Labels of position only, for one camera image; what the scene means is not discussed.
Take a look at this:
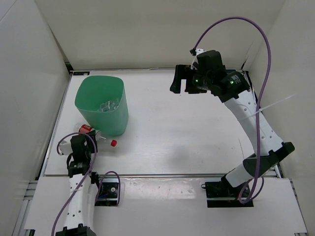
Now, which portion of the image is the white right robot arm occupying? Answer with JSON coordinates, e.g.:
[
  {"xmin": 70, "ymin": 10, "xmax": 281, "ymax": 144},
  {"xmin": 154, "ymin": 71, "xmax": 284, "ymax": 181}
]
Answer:
[{"xmin": 170, "ymin": 50, "xmax": 295, "ymax": 197}]

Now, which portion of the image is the clear bottle blue cap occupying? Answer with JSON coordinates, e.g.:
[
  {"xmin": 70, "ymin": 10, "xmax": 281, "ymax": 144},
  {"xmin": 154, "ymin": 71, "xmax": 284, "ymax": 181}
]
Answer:
[{"xmin": 109, "ymin": 98, "xmax": 120, "ymax": 111}]

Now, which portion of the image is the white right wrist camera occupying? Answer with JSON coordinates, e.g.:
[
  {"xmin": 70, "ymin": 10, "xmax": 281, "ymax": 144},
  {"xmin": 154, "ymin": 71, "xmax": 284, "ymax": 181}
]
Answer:
[{"xmin": 190, "ymin": 49, "xmax": 205, "ymax": 70}]

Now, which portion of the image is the aluminium table frame rail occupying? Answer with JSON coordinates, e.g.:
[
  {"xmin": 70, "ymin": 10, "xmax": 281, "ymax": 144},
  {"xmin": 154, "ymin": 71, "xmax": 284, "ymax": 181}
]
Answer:
[{"xmin": 242, "ymin": 70, "xmax": 284, "ymax": 178}]

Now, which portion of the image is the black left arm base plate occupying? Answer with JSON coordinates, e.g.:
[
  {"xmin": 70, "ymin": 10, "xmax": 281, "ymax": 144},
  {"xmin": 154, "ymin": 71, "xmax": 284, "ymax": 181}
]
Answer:
[{"xmin": 95, "ymin": 177, "xmax": 120, "ymax": 207}]

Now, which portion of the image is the clear bottle red label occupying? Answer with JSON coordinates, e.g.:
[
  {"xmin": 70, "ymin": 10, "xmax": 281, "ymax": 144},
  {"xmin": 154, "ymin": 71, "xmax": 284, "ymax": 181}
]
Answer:
[{"xmin": 73, "ymin": 123, "xmax": 118, "ymax": 151}]

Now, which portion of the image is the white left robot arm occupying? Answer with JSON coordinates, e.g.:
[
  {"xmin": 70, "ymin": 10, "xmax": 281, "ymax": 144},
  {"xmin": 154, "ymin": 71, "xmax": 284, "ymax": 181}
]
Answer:
[{"xmin": 51, "ymin": 130, "xmax": 103, "ymax": 236}]

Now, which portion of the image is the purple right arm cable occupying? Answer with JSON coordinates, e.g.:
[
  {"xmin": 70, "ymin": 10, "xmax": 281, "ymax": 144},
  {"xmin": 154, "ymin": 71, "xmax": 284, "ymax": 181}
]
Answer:
[{"xmin": 189, "ymin": 16, "xmax": 272, "ymax": 205}]

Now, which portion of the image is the clear Pepsi bottle black cap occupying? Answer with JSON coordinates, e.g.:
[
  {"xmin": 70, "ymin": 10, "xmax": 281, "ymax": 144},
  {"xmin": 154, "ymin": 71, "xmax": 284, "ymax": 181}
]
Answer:
[{"xmin": 99, "ymin": 99, "xmax": 119, "ymax": 112}]

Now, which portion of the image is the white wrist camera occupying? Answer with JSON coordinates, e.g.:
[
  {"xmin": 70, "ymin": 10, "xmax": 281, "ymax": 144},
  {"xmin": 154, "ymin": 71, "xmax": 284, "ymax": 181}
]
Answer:
[
  {"xmin": 190, "ymin": 49, "xmax": 205, "ymax": 70},
  {"xmin": 57, "ymin": 140, "xmax": 72, "ymax": 155}
]

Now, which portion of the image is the clear bottle blue white label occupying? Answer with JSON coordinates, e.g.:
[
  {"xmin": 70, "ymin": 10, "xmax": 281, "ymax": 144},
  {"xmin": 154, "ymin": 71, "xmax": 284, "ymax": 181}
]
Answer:
[{"xmin": 98, "ymin": 102, "xmax": 111, "ymax": 112}]

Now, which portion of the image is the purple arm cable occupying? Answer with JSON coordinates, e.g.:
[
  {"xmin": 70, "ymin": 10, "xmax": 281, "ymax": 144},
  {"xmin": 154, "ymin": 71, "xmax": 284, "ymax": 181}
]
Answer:
[
  {"xmin": 50, "ymin": 132, "xmax": 121, "ymax": 236},
  {"xmin": 189, "ymin": 16, "xmax": 272, "ymax": 205}
]

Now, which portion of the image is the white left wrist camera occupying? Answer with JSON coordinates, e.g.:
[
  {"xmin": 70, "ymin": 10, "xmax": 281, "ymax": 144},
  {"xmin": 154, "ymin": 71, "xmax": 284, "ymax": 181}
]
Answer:
[{"xmin": 57, "ymin": 140, "xmax": 72, "ymax": 155}]

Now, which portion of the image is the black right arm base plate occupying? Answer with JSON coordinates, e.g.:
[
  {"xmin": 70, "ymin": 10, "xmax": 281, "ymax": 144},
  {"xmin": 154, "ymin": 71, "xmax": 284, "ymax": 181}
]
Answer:
[{"xmin": 201, "ymin": 181, "xmax": 254, "ymax": 208}]

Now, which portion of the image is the green plastic bin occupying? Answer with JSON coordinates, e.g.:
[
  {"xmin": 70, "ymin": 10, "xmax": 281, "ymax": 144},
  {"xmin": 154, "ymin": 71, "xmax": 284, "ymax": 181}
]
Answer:
[{"xmin": 74, "ymin": 76, "xmax": 128, "ymax": 136}]

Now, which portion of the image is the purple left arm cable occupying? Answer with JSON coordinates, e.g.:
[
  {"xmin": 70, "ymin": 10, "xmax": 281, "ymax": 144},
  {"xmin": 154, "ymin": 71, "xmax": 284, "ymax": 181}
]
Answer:
[{"xmin": 50, "ymin": 132, "xmax": 121, "ymax": 236}]

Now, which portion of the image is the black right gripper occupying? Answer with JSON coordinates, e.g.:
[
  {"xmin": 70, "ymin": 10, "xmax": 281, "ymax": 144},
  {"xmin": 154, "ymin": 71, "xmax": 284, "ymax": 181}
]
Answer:
[{"xmin": 170, "ymin": 65, "xmax": 212, "ymax": 94}]

